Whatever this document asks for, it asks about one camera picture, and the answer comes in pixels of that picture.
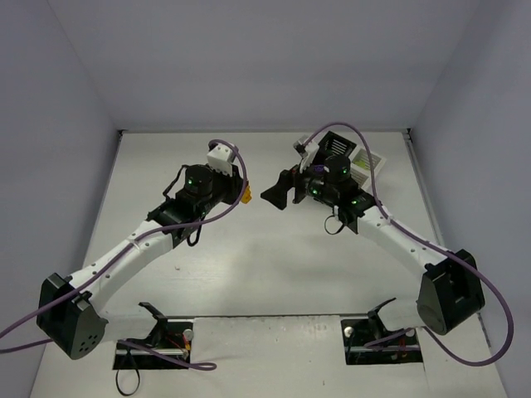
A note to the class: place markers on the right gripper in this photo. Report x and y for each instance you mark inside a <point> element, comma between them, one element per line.
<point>299,187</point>

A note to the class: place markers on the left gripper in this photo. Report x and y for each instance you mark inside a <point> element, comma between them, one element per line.
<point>236,185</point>

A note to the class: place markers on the yellow green purple lego stack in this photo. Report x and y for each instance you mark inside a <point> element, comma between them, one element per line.
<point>247,196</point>

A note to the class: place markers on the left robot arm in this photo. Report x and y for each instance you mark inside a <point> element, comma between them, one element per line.
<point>73,309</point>

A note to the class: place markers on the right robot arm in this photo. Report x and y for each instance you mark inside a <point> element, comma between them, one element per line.
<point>448,293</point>

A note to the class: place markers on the black slotted container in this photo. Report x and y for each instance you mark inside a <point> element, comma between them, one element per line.
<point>333,144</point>

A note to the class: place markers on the white slotted container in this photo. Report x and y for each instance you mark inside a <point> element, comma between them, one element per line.
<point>361,167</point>

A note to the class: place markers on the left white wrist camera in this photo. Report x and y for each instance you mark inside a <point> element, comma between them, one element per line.
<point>221,157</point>

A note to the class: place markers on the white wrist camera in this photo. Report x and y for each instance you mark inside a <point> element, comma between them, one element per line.
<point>307,151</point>
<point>221,157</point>

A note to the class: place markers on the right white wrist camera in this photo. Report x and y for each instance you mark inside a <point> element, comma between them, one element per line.
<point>307,151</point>

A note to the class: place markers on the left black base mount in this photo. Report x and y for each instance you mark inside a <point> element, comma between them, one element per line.
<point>169,336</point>

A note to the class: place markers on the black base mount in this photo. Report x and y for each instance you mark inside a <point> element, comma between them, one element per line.
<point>169,336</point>
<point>367,342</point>

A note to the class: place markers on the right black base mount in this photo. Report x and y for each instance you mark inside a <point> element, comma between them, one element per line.
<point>367,342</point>

